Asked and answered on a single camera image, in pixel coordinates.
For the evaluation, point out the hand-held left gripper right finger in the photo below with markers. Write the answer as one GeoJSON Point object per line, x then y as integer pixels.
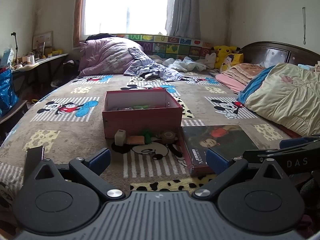
{"type": "Point", "coordinates": [216, 161]}

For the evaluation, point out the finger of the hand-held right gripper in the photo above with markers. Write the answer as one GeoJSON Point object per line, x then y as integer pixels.
{"type": "Point", "coordinates": [260, 154]}
{"type": "Point", "coordinates": [295, 143]}

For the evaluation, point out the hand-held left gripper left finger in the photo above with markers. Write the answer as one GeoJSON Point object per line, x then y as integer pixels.
{"type": "Point", "coordinates": [100, 160]}

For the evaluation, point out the dark portrait print box lid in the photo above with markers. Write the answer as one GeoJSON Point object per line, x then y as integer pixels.
{"type": "Point", "coordinates": [220, 142]}

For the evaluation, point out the beige small block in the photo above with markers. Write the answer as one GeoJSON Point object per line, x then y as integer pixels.
{"type": "Point", "coordinates": [120, 138]}

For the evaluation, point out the orange sponge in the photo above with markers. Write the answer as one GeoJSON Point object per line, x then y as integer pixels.
{"type": "Point", "coordinates": [136, 140]}

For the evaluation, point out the green small toy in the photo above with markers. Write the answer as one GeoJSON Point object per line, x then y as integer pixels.
{"type": "Point", "coordinates": [148, 136]}

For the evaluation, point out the brown tape roll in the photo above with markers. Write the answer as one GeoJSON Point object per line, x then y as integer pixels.
{"type": "Point", "coordinates": [168, 136]}

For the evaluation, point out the red cardboard shoe box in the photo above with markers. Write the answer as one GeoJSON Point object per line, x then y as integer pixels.
{"type": "Point", "coordinates": [142, 123]}

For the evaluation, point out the cartoon mouse printed blanket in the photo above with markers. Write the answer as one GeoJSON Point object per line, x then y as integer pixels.
{"type": "Point", "coordinates": [75, 135]}

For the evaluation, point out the cream quilt with blue lining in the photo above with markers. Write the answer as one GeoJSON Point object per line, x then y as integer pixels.
{"type": "Point", "coordinates": [285, 95]}

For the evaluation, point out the black phone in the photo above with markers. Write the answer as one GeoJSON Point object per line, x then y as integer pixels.
{"type": "Point", "coordinates": [33, 156]}

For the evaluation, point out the folded pink blankets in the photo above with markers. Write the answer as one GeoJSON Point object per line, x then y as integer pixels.
{"type": "Point", "coordinates": [237, 76]}

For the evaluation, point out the dark wooden headboard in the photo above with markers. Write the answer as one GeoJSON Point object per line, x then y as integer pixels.
{"type": "Point", "coordinates": [280, 52]}

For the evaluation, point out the wooden chair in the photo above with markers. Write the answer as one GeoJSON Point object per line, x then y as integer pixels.
{"type": "Point", "coordinates": [12, 116]}

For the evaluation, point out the white crumpled clothes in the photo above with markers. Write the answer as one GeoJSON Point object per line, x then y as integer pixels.
{"type": "Point", "coordinates": [185, 63]}

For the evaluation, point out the white plush toy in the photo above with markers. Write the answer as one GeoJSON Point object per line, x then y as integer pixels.
{"type": "Point", "coordinates": [210, 58]}

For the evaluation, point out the purple quilt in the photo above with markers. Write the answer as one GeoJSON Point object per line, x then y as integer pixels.
{"type": "Point", "coordinates": [107, 57]}

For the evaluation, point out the yellow plush toy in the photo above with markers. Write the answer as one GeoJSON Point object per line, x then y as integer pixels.
{"type": "Point", "coordinates": [226, 55]}

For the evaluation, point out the blue purple crumpled clothing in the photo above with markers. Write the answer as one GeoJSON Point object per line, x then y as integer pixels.
{"type": "Point", "coordinates": [152, 68]}

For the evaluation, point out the blue plastic bag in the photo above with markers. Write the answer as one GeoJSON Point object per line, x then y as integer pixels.
{"type": "Point", "coordinates": [7, 92]}

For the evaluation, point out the cluttered desk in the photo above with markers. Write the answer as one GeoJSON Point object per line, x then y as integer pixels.
{"type": "Point", "coordinates": [37, 62]}

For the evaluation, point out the colourful alphabet foam mat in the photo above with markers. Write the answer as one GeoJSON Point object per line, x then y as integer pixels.
{"type": "Point", "coordinates": [175, 45]}

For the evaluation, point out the framed picture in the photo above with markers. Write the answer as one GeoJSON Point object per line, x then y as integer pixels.
{"type": "Point", "coordinates": [42, 41]}

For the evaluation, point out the light blue tissue box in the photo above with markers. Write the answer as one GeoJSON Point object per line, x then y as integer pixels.
{"type": "Point", "coordinates": [7, 56]}

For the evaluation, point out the black phone stand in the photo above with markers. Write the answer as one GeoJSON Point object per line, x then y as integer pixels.
{"type": "Point", "coordinates": [15, 45]}

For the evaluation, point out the window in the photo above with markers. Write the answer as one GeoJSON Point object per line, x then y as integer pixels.
{"type": "Point", "coordinates": [125, 7]}

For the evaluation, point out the grey curtain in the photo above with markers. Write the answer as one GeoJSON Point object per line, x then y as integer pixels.
{"type": "Point", "coordinates": [183, 7]}

